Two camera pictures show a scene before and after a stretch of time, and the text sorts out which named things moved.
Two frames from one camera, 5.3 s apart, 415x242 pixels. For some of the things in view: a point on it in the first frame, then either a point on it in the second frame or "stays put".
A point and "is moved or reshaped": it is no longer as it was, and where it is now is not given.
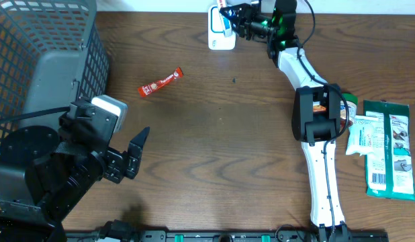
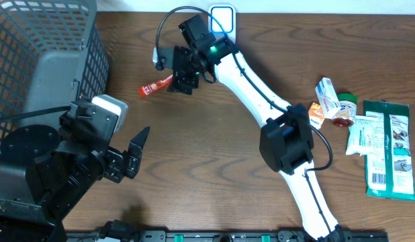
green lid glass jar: [348, 109] stays put
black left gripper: [120, 168] stays put
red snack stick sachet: [144, 89] stays put
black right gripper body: [258, 23] to [195, 66]
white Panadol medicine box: [225, 23] is moved or reshaped
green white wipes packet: [389, 169] stays put
